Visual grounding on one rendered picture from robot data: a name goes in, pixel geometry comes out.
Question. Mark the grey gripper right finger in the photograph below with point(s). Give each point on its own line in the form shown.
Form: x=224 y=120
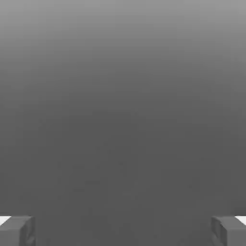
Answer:
x=232 y=231

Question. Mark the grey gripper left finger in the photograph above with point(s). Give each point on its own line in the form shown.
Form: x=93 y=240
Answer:
x=13 y=230

